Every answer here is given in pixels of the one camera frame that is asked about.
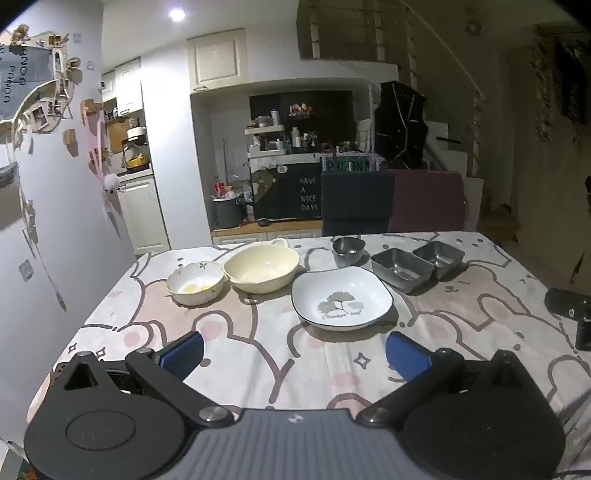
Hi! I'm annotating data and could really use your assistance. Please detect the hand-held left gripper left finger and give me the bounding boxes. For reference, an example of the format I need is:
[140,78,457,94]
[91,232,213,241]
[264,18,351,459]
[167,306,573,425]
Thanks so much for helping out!
[54,331,235,428]

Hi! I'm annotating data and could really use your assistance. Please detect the white kitchen base cabinet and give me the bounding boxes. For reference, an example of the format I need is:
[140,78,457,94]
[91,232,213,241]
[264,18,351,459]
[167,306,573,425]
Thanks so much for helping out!
[117,177,170,255]

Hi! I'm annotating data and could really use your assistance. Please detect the maroon chair back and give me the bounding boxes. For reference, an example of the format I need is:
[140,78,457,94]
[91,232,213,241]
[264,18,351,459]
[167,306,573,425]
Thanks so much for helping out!
[389,169,465,233]

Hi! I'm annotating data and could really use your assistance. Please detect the large rectangular steel container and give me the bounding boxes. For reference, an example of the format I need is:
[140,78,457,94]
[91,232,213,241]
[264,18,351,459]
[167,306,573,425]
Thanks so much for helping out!
[370,247,435,295]

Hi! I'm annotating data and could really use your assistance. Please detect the white staircase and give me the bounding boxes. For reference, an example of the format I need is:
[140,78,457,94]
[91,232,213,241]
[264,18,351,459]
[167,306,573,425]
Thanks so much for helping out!
[424,119,485,232]

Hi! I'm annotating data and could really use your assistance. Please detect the black lettered cabinet curtain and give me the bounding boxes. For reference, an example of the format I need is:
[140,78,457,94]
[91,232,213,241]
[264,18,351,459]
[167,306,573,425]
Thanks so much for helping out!
[250,161,322,222]

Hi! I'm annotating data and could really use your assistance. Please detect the white shelf rack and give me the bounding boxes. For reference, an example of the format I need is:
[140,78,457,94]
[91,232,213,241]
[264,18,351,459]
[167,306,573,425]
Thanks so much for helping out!
[244,124,287,156]

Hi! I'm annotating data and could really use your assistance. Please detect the cream bowl with handles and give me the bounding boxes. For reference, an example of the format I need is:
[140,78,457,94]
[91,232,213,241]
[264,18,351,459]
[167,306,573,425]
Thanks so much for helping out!
[223,239,301,294]

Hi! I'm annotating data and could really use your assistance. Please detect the small white floral bowl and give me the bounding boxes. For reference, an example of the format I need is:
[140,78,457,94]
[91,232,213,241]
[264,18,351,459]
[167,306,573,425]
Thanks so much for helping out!
[165,260,226,306]

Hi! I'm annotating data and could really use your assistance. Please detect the white upper cabinet door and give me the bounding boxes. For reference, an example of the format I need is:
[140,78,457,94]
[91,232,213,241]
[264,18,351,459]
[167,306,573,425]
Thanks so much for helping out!
[187,28,247,91]

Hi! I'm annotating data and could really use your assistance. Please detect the round steel bowl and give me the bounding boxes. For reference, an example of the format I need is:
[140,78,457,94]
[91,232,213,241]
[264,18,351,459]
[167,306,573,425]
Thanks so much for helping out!
[332,236,367,268]

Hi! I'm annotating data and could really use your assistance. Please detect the dark chair back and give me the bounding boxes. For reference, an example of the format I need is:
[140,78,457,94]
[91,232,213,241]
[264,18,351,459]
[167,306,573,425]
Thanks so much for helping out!
[320,171,396,237]

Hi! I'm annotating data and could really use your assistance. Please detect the white low drawer unit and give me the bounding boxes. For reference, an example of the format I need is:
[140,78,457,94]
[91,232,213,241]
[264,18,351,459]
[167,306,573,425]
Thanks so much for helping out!
[211,227,323,247]

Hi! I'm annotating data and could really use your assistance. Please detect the wall photo collage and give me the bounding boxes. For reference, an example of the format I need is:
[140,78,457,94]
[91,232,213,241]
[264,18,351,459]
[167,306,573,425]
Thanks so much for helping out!
[0,25,86,139]

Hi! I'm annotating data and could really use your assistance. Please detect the small rectangular steel container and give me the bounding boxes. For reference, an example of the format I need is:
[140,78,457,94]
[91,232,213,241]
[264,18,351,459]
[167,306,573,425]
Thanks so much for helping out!
[412,240,465,280]

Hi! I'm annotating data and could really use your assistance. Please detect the teal patterned basket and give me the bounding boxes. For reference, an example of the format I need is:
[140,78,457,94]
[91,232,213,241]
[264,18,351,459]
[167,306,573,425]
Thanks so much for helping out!
[321,154,371,174]

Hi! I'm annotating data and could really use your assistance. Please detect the wooden cutting board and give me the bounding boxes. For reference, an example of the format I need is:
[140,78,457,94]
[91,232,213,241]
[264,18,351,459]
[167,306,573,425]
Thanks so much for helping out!
[106,119,133,154]

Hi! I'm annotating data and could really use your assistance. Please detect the grey trash bin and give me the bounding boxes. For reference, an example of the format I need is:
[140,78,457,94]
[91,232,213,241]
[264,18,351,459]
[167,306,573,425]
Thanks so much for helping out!
[213,194,245,230]

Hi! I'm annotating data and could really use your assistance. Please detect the black hanging jacket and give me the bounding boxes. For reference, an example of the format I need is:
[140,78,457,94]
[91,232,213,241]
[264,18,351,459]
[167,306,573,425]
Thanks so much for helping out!
[372,80,428,169]

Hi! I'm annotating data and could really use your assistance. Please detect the white square leaf-print plate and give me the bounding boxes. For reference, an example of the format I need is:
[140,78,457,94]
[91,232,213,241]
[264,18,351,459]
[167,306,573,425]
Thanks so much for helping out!
[291,267,394,330]

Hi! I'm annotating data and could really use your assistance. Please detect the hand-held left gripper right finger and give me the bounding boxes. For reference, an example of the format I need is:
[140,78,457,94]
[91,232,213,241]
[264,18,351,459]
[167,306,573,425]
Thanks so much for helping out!
[355,331,539,428]

